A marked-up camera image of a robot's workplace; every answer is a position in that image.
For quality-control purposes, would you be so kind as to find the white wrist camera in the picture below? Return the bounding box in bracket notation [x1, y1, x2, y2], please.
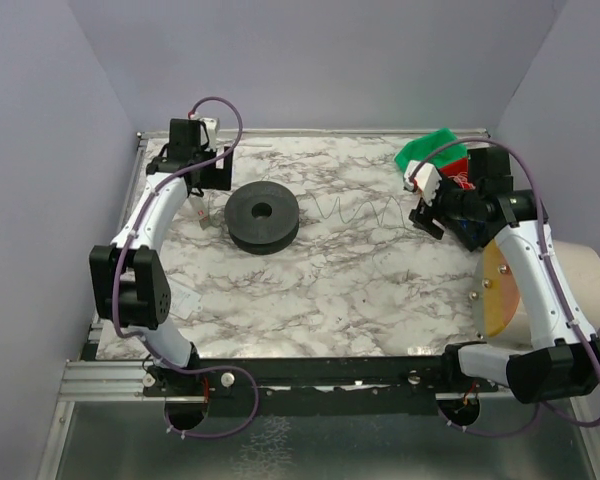
[189, 114, 220, 150]
[403, 160, 442, 206]

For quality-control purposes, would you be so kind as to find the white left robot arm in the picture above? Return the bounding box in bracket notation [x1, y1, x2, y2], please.
[89, 114, 233, 371]

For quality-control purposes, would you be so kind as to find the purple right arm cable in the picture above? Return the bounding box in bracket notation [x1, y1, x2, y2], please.
[404, 138, 600, 437]

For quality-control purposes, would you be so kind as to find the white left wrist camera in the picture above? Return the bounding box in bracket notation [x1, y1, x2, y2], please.
[189, 114, 220, 150]

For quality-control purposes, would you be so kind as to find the black cable spool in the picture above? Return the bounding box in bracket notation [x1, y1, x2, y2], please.
[224, 181, 300, 255]

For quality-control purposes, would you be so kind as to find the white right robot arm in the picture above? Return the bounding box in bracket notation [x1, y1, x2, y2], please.
[404, 144, 600, 404]

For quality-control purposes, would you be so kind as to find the aluminium frame rail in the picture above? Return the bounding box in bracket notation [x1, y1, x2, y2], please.
[34, 132, 151, 480]

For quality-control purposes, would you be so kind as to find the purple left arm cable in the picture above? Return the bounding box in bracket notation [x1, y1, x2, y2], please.
[114, 96, 261, 441]

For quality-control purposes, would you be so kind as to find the green wire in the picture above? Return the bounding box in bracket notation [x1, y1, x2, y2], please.
[204, 172, 416, 266]

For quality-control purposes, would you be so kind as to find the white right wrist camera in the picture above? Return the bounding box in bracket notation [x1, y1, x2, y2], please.
[403, 160, 442, 206]

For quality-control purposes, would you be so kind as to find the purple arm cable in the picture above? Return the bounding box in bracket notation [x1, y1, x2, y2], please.
[404, 138, 600, 437]
[114, 96, 261, 441]

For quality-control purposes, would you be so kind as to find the white paper label packet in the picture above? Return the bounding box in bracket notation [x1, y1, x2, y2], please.
[170, 282, 202, 320]

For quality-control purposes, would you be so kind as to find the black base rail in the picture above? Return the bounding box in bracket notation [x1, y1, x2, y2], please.
[143, 354, 496, 418]

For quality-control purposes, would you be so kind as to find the large white cylinder bucket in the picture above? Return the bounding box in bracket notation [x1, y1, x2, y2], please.
[470, 241, 600, 349]

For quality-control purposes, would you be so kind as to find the green plastic bin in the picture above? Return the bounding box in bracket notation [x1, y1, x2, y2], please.
[394, 128, 468, 172]

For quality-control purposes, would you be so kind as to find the red plastic bin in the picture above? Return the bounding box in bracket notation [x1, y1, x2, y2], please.
[440, 157, 475, 190]

